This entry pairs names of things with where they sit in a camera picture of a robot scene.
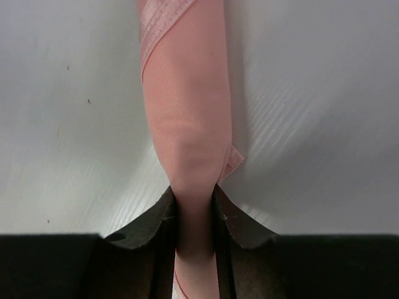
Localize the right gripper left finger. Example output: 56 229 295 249
1 189 178 298

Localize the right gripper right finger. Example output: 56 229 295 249
212 187 398 298

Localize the pink satin napkin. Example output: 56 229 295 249
137 1 243 298

